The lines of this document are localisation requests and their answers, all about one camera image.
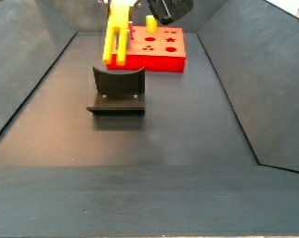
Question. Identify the yellow square-circle object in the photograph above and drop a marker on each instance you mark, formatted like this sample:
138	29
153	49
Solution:
117	26

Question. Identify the red rectangular block peg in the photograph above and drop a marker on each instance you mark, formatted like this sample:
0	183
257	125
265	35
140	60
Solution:
130	31

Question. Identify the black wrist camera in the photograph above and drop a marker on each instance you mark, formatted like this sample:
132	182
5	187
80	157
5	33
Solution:
169	10

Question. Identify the yellow cylinder peg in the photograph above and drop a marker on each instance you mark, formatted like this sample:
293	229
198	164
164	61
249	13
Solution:
150	24

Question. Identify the red shape-sorter fixture block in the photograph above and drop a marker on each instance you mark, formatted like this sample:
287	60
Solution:
156	51

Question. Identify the black curved regrasp stand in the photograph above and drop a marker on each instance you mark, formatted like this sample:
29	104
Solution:
120	92

